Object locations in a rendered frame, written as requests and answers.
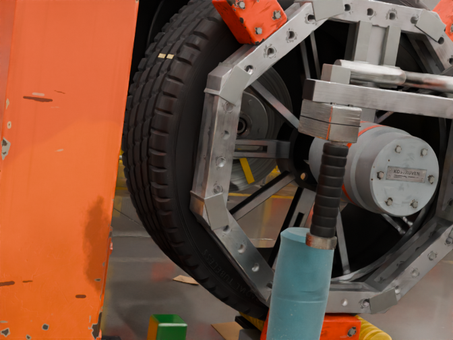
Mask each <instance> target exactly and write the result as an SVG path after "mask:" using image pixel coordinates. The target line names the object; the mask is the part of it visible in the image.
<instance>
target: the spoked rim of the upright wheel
mask: <svg viewBox="0 0 453 340"><path fill-rule="evenodd" d="M318 28H320V29H322V30H324V31H325V32H327V33H328V34H330V35H331V36H333V37H334V38H335V39H336V40H338V41H339V42H340V43H341V44H342V45H343V46H344V47H345V48H346V42H347V37H348V33H349V24H348V23H344V22H337V21H332V20H326V21H325V22H324V23H323V24H322V25H320V26H319V27H318ZM305 45H306V46H305ZM306 49H307V50H306ZM295 50H296V54H297V61H298V66H299V73H300V77H301V85H302V89H303V86H304V81H305V79H313V80H321V76H322V74H321V69H320V62H319V57H318V50H317V45H316V41H315V33H314V31H313V32H312V33H311V34H310V35H309V36H307V37H306V38H305V39H303V40H302V41H301V42H300V43H299V44H298V45H297V46H296V47H295ZM307 57H308V58H307ZM308 60H309V62H308ZM395 67H399V68H400V69H401V70H403V71H408V72H419V73H424V74H428V72H427V70H426V68H425V66H424V65H423V63H422V61H421V59H420V58H419V56H418V54H417V52H416V50H415V49H414V47H413V45H412V44H411V43H410V42H409V41H408V40H407V39H406V38H405V37H404V36H403V35H401V34H400V40H399V44H398V52H397V56H396V64H395ZM309 68H310V70H309ZM310 72H311V74H310ZM248 88H250V89H251V90H252V91H253V92H254V93H255V94H256V95H257V96H258V97H259V98H260V99H261V100H263V101H264V102H265V103H266V104H267V105H268V106H269V108H271V110H273V112H275V113H276V114H277V115H278V116H279V117H280V118H281V119H282V120H283V121H284V123H283V125H282V126H281V128H280V130H279V132H278V135H277V138H276V139H270V138H242V137H236V142H235V145H238V146H263V149H262V150H242V149H235V151H234V156H233V157H235V158H255V159H276V164H277V166H278V169H279V171H280V172H281V174H280V175H278V176H277V177H275V178H274V179H273V180H272V181H270V182H268V183H267V184H266V185H264V186H263V187H262V188H260V189H259V190H258V191H256V192H254V193H253V194H252V195H250V196H249V197H248V198H246V199H244V201H242V202H240V203H239V204H238V205H236V206H235V207H233V208H232V209H230V210H229V212H230V214H231V215H232V216H233V218H234V219H235V220H236V221H238V220H239V219H240V218H242V217H243V216H245V215H246V214H247V213H249V212H250V211H251V210H253V209H254V208H255V207H257V206H259V205H260V204H261V203H263V202H264V201H265V200H267V199H268V198H269V197H271V196H272V195H274V194H275V193H277V192H278V191H279V190H281V189H282V188H283V187H285V186H286V185H288V184H289V183H291V184H292V185H294V186H296V187H297V191H296V193H295V196H294V198H293V201H292V202H291V205H290V208H289V211H288V213H287V215H286V218H285V220H284V223H283V225H282V227H281V230H280V233H281V232H283V231H284V230H285V229H287V228H289V227H302V228H304V226H305V223H306V221H307V218H308V216H309V213H310V211H311V208H312V206H313V203H314V200H315V195H316V193H317V192H316V188H317V185H318V183H317V181H316V180H315V177H314V176H313V174H312V172H311V169H310V167H309V164H307V163H306V162H305V161H304V160H303V159H302V157H301V152H300V148H301V143H302V141H303V139H304V137H306V134H302V133H300V132H298V127H299V119H300V116H299V115H300V114H301V108H300V109H298V110H297V111H295V112H294V113H292V112H291V111H290V110H289V109H288V108H287V107H286V106H285V105H284V104H283V103H282V102H280V101H279V100H278V99H277V98H276V97H275V96H274V95H273V94H272V93H271V92H270V91H269V90H268V89H267V88H266V87H265V86H264V85H263V84H262V83H261V82H260V81H259V80H258V79H256V80H255V81H254V82H252V83H251V84H250V85H249V86H248ZM374 123H376V124H380V125H386V126H389V127H393V128H397V129H400V130H404V131H406V132H407V133H409V134H410V135H411V136H414V137H418V138H420V139H422V140H424V141H426V143H428V145H430V147H432V149H433V151H434V153H435V155H436V157H437V161H438V165H439V177H438V182H437V186H436V189H435V192H434V193H433V196H432V197H431V199H430V200H429V202H428V203H427V204H426V205H425V206H424V207H423V208H422V209H421V210H419V211H417V212H416V213H414V214H412V215H409V216H406V217H394V216H392V215H388V214H378V213H374V212H371V211H369V210H366V209H363V208H361V207H358V206H356V205H354V204H351V203H348V204H347V205H346V206H345V207H344V208H343V210H342V211H340V206H339V207H338V208H339V211H338V216H337V224H336V226H335V228H336V232H335V236H336V237H337V244H336V249H334V257H333V263H332V274H331V280H330V281H339V282H350V281H353V280H355V279H358V278H360V277H362V276H364V275H366V274H368V273H370V272H371V271H374V270H375V269H377V268H378V267H380V266H381V265H383V263H385V261H387V260H388V259H389V258H390V257H391V256H392V255H393V254H394V253H395V252H396V251H397V250H399V249H400V248H401V247H402V246H403V245H404V244H405V243H406V242H407V241H409V240H410V238H411V237H412V236H413V234H414V233H415V232H416V230H417V229H418V228H419V226H420V224H421V223H422V221H423V220H424V218H425V216H426V214H427V212H428V211H429V209H430V207H431V204H432V202H433V199H434V198H435V195H436V192H437V189H438V187H439V184H440V180H441V178H442V172H443V169H444V162H445V157H446V138H447V134H446V118H442V117H432V116H426V115H415V114H410V113H399V112H393V111H383V110H377V109H376V110H375V117H374ZM302 173H305V178H304V179H301V174H302ZM280 233H279V234H278V237H277V240H276V243H275V244H274V247H271V248H256V249H257V250H258V252H259V253H260V254H261V255H262V257H263V258H264V260H265V261H266V262H267V263H268V265H269V266H270V268H271V269H272V270H273V271H274V273H275V269H276V263H277V258H278V252H279V249H280V243H281V238H280Z"/></svg>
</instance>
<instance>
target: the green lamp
mask: <svg viewBox="0 0 453 340"><path fill-rule="evenodd" d="M186 334H187V323H186V322H185V321H184V320H183V319H182V318H181V317H180V316H179V315H177V314H152V315H150V320H149V325H148V335H147V340H186Z"/></svg>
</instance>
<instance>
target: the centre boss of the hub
mask: <svg viewBox="0 0 453 340"><path fill-rule="evenodd" d="M251 129H252V121H251V118H250V116H249V115H248V114H246V113H245V112H242V111H240V114H239V122H238V128H237V137H242V138H246V137H248V135H249V134H250V132H251Z"/></svg>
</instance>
